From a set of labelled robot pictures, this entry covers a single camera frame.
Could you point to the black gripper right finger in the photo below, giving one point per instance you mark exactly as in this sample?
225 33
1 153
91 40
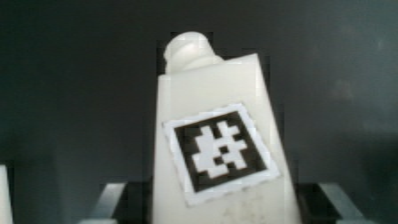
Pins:
328 207

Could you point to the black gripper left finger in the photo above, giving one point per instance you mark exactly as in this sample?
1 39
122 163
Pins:
123 205

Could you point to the white stool leg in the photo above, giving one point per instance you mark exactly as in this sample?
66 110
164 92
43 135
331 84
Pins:
223 181

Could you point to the white left fence rail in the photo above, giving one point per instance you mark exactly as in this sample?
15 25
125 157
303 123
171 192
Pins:
6 207

